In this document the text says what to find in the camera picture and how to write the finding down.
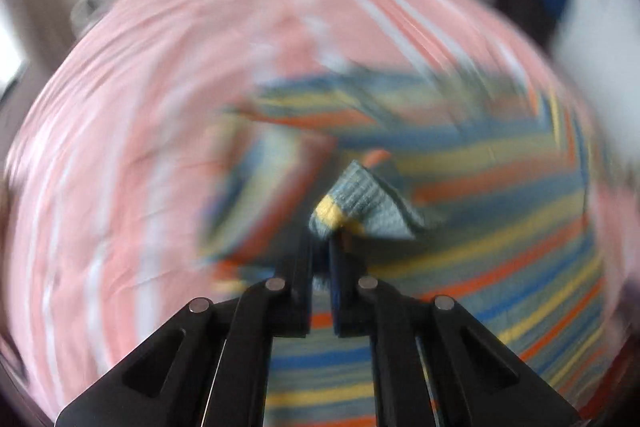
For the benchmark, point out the dark hanging clothes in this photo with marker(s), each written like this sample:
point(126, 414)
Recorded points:
point(525, 17)

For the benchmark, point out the pink white striped bed sheet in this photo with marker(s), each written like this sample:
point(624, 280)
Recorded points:
point(150, 132)

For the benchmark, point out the multicolour striped knit garment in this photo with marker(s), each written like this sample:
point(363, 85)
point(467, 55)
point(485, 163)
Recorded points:
point(475, 217)

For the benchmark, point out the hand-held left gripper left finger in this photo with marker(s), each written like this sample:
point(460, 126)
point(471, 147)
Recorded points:
point(302, 277)

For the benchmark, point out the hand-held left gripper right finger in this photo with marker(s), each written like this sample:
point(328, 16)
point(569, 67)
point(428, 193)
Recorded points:
point(338, 287)

